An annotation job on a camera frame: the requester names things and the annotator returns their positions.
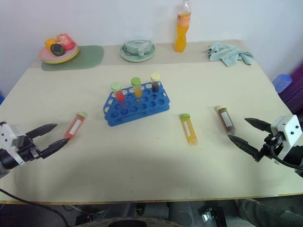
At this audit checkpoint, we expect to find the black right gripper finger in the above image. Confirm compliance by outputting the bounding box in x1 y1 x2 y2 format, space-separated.
244 117 273 133
227 134 261 163

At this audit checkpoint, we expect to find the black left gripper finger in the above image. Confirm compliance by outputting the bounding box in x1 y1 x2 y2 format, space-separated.
39 138 71 160
26 123 58 139

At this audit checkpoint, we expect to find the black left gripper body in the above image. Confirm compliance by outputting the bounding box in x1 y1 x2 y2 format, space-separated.
13 133 44 162

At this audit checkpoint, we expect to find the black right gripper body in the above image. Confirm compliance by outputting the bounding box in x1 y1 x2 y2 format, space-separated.
258 131 285 162

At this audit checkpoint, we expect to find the red liquid tube green cap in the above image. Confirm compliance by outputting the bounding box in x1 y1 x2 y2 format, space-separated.
62 111 88 140
110 82 126 102

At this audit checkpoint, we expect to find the brown liquid tube cream cap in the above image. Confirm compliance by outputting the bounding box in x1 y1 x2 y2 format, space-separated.
215 105 237 136

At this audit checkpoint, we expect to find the yellow liquid tube green cap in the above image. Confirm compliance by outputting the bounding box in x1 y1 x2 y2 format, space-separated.
180 113 199 146

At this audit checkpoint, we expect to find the blue plastic test tube rack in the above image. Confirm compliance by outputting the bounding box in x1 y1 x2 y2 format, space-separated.
102 81 171 128

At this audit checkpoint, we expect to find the orange liquid tube green cap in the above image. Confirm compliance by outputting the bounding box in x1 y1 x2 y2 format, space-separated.
131 77 143 98

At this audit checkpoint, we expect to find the dark liquid tube cream cap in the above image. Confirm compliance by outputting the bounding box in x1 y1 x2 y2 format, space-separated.
150 72 161 93

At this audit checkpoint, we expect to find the blue ribbed plastic container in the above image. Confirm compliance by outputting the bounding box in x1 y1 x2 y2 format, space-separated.
272 74 293 94

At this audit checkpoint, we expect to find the purple object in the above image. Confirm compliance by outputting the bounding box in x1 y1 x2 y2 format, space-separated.
283 68 303 114

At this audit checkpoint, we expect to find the pink plate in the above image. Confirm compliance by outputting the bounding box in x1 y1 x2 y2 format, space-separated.
38 42 79 62

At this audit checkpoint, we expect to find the light blue crumpled cloth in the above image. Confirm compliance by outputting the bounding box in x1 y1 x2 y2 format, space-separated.
205 42 254 68

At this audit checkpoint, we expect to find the black metal clamp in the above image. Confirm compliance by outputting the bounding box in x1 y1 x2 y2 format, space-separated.
200 206 228 227

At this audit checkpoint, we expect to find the yellow plate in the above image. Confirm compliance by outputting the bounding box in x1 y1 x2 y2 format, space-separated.
42 46 80 65

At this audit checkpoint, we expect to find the dark green toy avocado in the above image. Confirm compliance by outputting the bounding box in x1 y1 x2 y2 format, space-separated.
50 44 65 57

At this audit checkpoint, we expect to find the orange toy fruit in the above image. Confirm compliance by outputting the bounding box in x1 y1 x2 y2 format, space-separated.
45 38 58 51

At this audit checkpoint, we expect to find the green placemat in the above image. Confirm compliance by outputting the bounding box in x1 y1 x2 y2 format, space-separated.
41 45 105 72

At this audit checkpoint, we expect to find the pink toy peach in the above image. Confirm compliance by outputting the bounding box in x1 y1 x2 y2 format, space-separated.
56 33 74 51

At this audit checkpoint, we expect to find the pale green round plate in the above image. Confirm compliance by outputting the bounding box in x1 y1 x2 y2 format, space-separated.
119 43 156 63

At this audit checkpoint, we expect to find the orange soda plastic bottle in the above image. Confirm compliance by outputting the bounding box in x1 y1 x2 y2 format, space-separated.
174 0 192 53

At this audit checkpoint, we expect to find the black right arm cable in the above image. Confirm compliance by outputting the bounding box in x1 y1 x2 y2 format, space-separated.
269 141 303 170

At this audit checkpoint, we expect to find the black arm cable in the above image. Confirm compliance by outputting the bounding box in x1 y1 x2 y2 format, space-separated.
269 141 303 170
0 187 70 227

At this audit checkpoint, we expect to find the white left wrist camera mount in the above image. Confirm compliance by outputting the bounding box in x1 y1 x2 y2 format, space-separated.
0 121 27 166

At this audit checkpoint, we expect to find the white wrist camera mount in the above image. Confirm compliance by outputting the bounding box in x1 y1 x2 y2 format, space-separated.
0 121 27 166
270 114 303 162

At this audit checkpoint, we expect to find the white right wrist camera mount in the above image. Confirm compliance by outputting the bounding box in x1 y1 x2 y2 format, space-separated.
270 114 303 162

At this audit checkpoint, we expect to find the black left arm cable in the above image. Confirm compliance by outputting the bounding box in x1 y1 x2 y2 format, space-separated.
0 187 70 227

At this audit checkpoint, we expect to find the grey metal post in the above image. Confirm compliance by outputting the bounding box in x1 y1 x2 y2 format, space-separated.
165 201 197 227

